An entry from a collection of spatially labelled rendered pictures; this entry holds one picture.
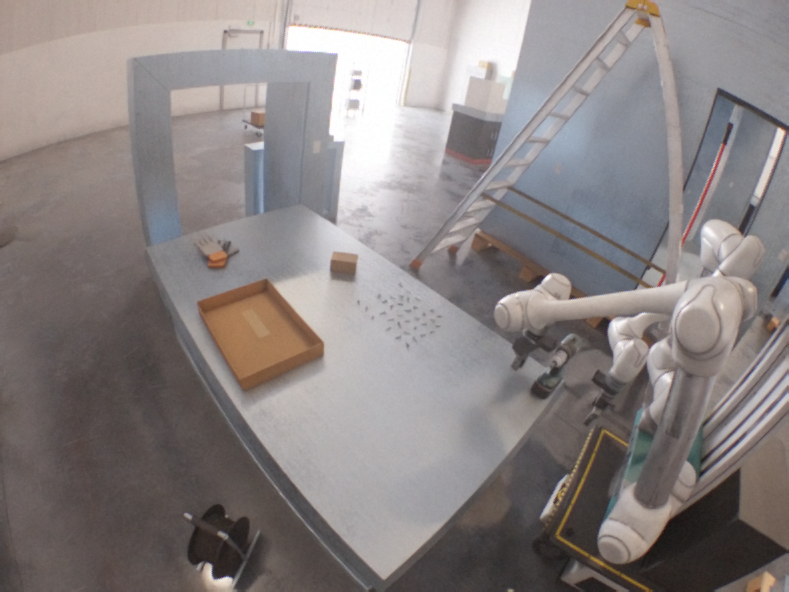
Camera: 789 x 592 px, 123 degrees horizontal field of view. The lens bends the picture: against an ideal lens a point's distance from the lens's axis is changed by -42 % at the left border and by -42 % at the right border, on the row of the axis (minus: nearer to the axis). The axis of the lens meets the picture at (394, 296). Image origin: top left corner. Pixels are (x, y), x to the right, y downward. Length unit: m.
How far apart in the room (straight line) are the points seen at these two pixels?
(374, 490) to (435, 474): 0.17
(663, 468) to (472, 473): 0.51
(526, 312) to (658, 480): 0.57
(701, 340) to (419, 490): 0.74
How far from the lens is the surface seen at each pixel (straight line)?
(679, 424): 0.87
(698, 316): 0.72
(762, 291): 3.03
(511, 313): 1.02
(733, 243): 1.38
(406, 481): 1.01
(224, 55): 2.08
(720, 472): 1.33
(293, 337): 1.29
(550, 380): 1.32
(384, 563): 0.93
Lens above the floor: 1.55
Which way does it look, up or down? 36 degrees down
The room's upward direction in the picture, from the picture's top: 11 degrees clockwise
